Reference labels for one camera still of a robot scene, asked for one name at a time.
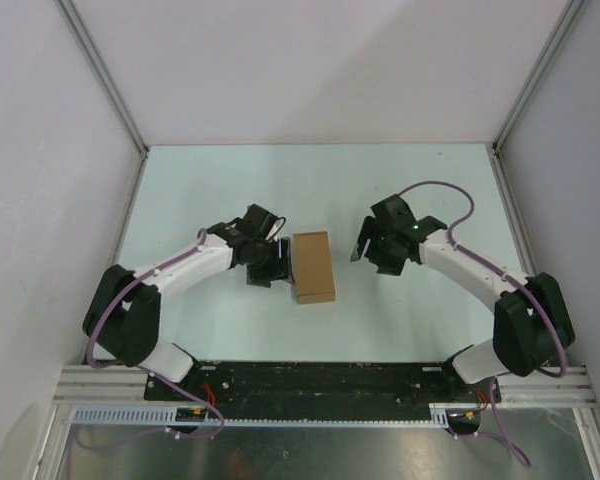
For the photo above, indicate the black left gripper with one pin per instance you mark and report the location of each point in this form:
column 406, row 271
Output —
column 275, row 270

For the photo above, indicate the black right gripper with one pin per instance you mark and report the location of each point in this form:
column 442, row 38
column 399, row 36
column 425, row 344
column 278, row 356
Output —
column 390, row 266

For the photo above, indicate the brown cardboard box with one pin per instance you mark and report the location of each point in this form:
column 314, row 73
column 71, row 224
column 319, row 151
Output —
column 312, row 268

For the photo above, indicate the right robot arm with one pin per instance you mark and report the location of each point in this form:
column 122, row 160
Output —
column 531, row 323

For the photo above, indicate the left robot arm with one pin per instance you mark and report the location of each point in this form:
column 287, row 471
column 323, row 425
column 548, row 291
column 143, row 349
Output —
column 124, row 321

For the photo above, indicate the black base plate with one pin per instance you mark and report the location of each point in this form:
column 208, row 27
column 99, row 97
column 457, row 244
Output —
column 224, row 381

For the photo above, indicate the grey slotted cable duct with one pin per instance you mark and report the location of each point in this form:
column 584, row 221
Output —
column 172, row 416

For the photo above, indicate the aluminium frame rail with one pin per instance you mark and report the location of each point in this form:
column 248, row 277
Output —
column 79, row 384

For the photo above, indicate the right aluminium corner post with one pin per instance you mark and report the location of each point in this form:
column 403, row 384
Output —
column 555, row 42

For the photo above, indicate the aluminium corner post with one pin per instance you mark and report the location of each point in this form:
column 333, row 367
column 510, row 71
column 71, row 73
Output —
column 86, row 44
column 555, row 42

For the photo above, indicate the left aluminium corner post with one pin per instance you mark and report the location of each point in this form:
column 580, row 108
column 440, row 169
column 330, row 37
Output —
column 86, row 44

